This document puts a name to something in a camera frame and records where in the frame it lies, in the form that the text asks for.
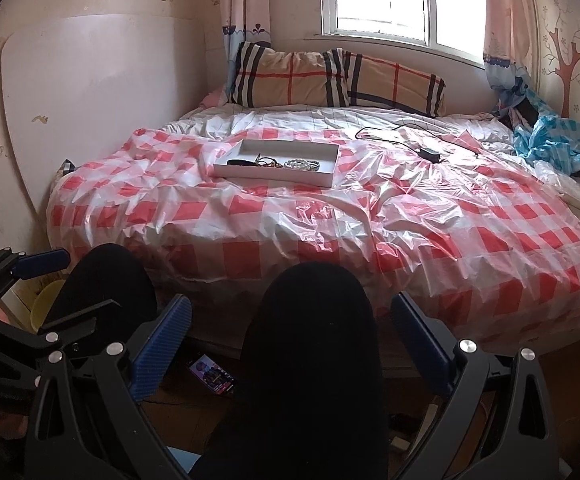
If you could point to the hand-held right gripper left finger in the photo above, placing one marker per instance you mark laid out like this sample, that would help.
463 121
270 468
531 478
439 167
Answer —
162 340

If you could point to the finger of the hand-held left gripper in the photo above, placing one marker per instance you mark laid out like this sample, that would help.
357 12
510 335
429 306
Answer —
70 317
45 262

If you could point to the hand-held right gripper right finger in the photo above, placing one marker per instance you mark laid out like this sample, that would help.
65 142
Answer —
427 340

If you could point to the white cardboard box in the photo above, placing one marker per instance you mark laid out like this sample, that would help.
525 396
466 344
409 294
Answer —
300 177

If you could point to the yellow basin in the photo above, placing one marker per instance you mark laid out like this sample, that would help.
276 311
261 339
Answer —
45 305

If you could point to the person's left leg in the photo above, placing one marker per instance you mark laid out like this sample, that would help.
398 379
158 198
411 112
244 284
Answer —
105 280

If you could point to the person's leg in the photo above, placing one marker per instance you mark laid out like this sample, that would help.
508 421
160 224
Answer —
105 280
310 360

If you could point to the smartphone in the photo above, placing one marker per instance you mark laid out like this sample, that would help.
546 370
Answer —
212 374

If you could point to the person's right leg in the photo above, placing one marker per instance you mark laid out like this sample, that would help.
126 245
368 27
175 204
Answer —
310 360

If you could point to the red checked plastic sheet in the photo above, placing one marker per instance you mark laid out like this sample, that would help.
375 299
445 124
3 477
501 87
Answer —
320 230

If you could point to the white board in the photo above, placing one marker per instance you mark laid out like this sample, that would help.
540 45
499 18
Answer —
95 85

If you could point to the pink pillow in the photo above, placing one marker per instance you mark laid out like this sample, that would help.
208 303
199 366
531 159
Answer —
215 99

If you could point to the blue checked cloth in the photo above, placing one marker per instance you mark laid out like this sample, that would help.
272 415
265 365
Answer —
554 137

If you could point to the dark garment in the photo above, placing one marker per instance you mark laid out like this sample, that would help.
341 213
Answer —
527 112

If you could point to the white duvet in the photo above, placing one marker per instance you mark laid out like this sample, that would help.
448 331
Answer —
295 117

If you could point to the plaid pillow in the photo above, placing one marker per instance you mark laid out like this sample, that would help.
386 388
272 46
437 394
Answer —
290 75
394 82

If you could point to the patterned curtain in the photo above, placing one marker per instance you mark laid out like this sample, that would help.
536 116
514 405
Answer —
512 20
245 0

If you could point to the white framed window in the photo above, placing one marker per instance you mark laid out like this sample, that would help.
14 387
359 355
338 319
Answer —
384 0

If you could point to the brown tree wall sticker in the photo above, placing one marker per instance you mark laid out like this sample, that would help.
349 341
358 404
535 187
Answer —
567 65

